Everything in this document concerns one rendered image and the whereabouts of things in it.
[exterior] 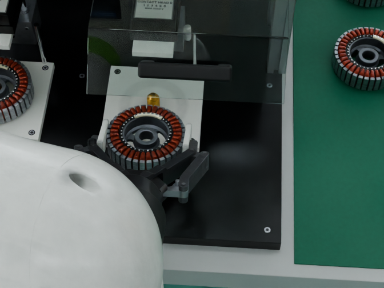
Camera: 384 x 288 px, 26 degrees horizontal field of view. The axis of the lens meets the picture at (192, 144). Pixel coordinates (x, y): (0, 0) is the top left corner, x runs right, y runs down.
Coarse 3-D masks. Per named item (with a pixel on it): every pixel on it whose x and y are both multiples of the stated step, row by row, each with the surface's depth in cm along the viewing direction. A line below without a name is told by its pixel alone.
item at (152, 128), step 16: (128, 112) 119; (144, 112) 119; (160, 112) 120; (112, 128) 117; (128, 128) 119; (144, 128) 119; (160, 128) 120; (176, 128) 117; (112, 144) 116; (128, 144) 116; (144, 144) 117; (160, 144) 118; (176, 144) 116; (128, 160) 114; (144, 160) 114; (160, 160) 114
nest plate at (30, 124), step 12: (36, 72) 132; (48, 72) 132; (12, 84) 131; (36, 84) 131; (48, 84) 131; (36, 96) 129; (48, 96) 130; (36, 108) 128; (12, 120) 127; (24, 120) 127; (36, 120) 127; (12, 132) 126; (24, 132) 126; (36, 132) 126
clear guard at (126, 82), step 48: (96, 0) 102; (144, 0) 102; (192, 0) 102; (240, 0) 102; (288, 0) 102; (96, 48) 100; (144, 48) 100; (192, 48) 100; (240, 48) 99; (144, 96) 101; (192, 96) 101; (240, 96) 100
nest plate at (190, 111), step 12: (108, 96) 129; (120, 96) 129; (108, 108) 128; (120, 108) 128; (168, 108) 128; (180, 108) 128; (192, 108) 128; (192, 120) 127; (192, 132) 126; (132, 144) 124
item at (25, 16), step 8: (32, 0) 135; (32, 8) 134; (24, 16) 133; (32, 16) 133; (24, 24) 133; (32, 24) 133; (40, 24) 139; (16, 32) 135; (24, 32) 134; (32, 32) 134; (16, 40) 136; (24, 40) 136; (32, 40) 136
